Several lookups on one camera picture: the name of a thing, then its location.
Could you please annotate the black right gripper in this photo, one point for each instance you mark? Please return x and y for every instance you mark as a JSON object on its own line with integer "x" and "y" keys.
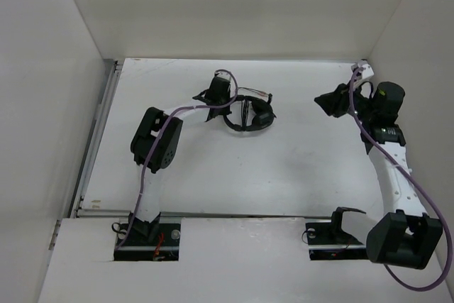
{"x": 335, "y": 102}

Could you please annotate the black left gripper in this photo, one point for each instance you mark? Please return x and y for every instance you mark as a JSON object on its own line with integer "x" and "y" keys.
{"x": 225, "y": 111}

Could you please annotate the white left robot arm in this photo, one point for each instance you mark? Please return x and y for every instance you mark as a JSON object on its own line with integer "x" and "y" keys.
{"x": 155, "y": 143}

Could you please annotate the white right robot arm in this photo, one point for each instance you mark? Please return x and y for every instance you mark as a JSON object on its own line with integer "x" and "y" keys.
{"x": 405, "y": 236}

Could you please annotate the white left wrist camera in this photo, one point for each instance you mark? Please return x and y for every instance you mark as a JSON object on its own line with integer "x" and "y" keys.
{"x": 223, "y": 74}

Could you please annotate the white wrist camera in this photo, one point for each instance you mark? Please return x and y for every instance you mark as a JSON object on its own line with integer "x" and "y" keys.
{"x": 223, "y": 74}
{"x": 362, "y": 72}

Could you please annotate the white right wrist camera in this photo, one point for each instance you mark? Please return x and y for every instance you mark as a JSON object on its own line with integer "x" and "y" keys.
{"x": 362, "y": 72}

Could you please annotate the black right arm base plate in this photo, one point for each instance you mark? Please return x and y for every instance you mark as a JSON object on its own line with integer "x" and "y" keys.
{"x": 323, "y": 244}

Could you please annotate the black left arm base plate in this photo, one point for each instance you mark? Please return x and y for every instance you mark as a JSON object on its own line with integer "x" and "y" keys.
{"x": 163, "y": 246}

